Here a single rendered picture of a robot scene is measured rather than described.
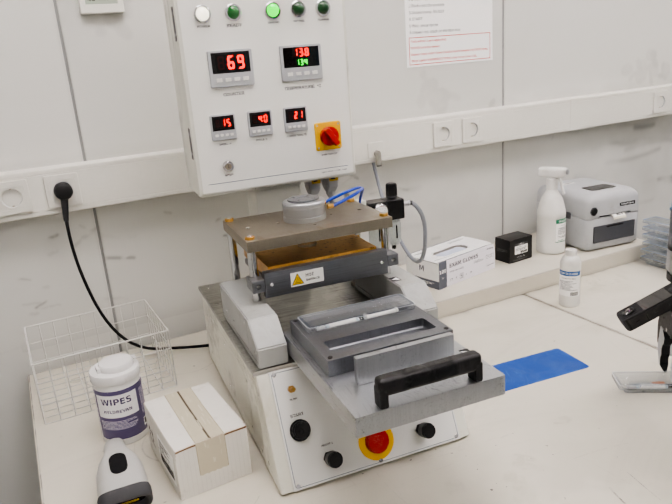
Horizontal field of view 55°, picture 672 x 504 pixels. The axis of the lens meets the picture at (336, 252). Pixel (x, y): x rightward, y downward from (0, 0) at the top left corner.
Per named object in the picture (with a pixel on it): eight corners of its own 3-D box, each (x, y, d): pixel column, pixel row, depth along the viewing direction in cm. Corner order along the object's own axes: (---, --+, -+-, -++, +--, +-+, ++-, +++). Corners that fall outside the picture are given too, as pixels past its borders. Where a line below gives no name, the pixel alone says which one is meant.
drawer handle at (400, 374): (374, 403, 81) (372, 375, 80) (474, 374, 86) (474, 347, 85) (381, 410, 79) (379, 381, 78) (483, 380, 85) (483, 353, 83)
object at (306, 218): (221, 257, 130) (212, 194, 126) (360, 231, 141) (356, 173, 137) (252, 293, 109) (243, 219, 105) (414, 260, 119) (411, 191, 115)
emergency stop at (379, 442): (366, 455, 104) (360, 431, 105) (388, 448, 106) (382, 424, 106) (370, 457, 103) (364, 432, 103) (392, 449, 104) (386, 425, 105)
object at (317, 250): (245, 263, 125) (239, 216, 122) (348, 243, 133) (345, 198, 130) (270, 289, 110) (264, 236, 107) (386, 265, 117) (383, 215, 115)
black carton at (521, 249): (494, 259, 186) (494, 236, 184) (516, 252, 190) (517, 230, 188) (509, 264, 181) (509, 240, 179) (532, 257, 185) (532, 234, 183)
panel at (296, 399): (293, 491, 99) (267, 372, 101) (460, 438, 109) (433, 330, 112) (297, 494, 97) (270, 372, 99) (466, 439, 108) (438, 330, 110)
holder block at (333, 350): (291, 334, 103) (289, 319, 103) (401, 308, 110) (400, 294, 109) (329, 377, 89) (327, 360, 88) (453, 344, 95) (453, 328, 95)
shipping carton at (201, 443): (150, 445, 115) (142, 400, 113) (219, 422, 121) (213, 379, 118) (175, 503, 99) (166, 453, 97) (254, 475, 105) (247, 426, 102)
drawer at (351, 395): (284, 353, 106) (279, 309, 103) (402, 324, 113) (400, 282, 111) (357, 445, 79) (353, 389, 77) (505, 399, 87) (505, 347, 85)
